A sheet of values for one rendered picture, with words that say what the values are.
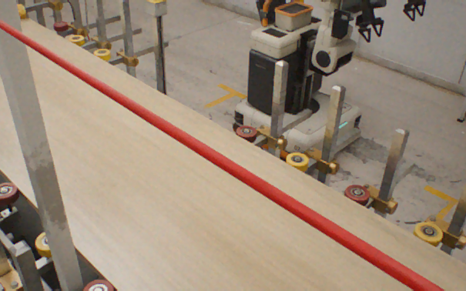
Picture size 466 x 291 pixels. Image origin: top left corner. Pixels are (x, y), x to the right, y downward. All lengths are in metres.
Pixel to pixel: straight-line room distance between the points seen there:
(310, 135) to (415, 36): 1.82
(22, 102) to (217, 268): 0.66
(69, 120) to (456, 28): 3.25
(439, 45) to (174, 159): 3.14
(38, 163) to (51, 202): 0.12
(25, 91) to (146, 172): 0.72
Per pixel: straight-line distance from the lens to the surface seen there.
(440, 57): 4.47
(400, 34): 4.57
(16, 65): 1.03
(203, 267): 1.35
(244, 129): 1.86
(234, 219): 1.48
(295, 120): 2.08
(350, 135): 2.00
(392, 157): 1.64
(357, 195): 1.62
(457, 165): 3.56
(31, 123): 1.09
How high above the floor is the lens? 1.92
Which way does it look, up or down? 35 degrees down
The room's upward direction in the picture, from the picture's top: 1 degrees clockwise
